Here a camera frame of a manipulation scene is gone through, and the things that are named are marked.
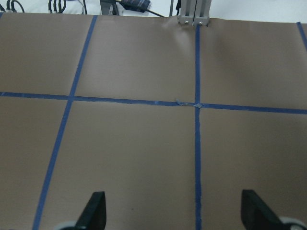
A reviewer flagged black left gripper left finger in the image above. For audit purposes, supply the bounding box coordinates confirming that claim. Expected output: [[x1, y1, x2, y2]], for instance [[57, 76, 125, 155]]
[[74, 192, 106, 230]]

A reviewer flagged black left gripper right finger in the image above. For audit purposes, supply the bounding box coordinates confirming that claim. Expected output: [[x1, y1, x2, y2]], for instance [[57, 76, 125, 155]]
[[241, 190, 284, 230]]

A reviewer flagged blue checkered pouch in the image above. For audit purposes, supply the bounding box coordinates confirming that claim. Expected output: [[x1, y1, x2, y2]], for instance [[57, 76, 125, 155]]
[[120, 0, 151, 13]]

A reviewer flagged aluminium frame post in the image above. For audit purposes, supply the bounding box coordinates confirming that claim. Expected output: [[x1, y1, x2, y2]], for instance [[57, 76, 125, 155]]
[[176, 0, 212, 26]]

